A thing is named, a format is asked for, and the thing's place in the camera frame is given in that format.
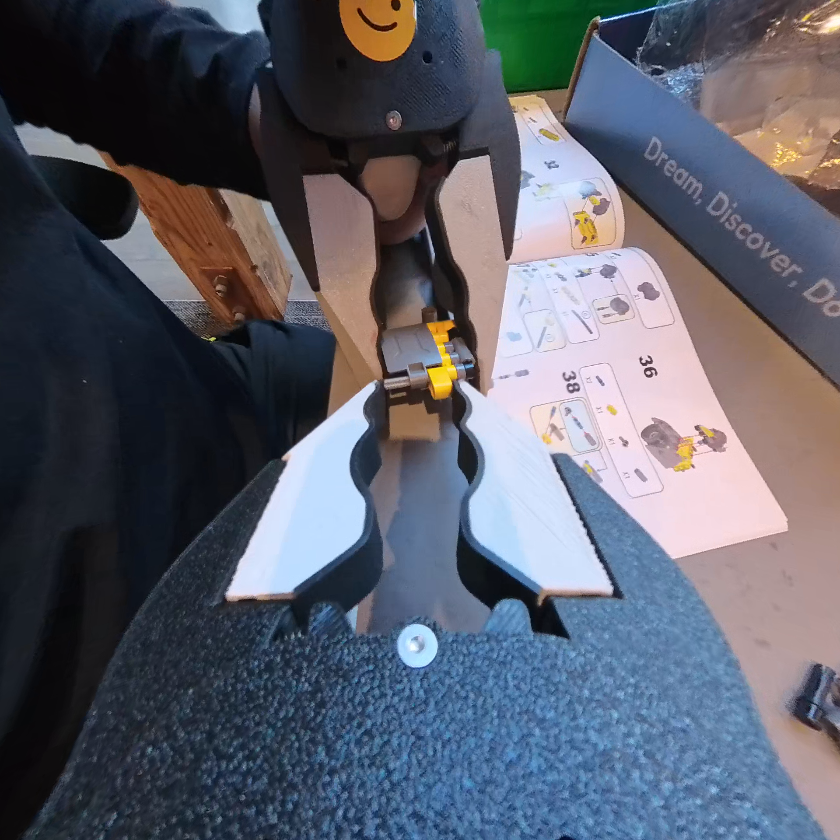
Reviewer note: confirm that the green box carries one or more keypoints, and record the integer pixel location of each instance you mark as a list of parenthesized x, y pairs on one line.
[(544, 39)]

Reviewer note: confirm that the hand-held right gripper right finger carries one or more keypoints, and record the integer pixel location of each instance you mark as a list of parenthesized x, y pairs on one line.
[(538, 518)]

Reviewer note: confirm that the instruction booklet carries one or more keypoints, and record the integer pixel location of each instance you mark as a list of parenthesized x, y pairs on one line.
[(656, 394)]

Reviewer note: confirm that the dark blue cardboard box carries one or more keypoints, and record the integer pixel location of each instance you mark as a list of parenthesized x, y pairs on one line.
[(722, 197)]

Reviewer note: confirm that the grey yellow brick assembly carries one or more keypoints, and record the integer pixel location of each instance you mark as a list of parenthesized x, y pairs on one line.
[(407, 348)]

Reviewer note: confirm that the wooden stool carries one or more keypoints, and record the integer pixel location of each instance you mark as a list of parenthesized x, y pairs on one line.
[(216, 249)]

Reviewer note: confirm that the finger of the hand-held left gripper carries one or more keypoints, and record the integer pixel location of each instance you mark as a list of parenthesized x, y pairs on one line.
[(341, 262), (479, 262)]

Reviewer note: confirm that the crumpled clear plastic bags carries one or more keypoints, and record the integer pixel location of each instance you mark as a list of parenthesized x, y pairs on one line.
[(754, 85)]

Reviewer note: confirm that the person's dark clothed body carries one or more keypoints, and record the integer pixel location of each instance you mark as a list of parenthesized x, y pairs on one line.
[(98, 426)]

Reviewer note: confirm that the person's left forearm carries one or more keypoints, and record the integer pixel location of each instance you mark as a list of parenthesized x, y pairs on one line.
[(131, 85)]

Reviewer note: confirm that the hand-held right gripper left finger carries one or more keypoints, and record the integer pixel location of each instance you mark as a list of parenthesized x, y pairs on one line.
[(308, 518)]

